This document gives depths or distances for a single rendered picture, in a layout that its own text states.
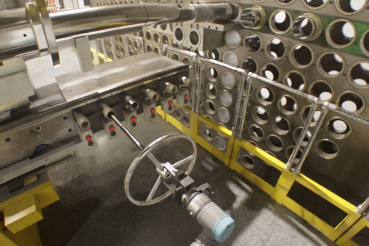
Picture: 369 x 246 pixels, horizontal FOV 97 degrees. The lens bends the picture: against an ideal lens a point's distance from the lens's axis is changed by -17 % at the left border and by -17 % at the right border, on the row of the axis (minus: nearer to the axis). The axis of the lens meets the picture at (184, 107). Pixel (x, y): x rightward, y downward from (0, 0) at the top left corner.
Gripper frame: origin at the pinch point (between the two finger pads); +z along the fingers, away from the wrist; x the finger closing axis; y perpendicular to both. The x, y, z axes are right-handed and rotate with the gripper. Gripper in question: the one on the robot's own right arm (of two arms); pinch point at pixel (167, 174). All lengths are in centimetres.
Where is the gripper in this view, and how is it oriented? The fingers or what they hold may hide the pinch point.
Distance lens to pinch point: 87.3
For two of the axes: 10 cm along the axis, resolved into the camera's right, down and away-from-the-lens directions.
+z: -6.5, -4.0, 6.4
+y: -7.5, 2.3, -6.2
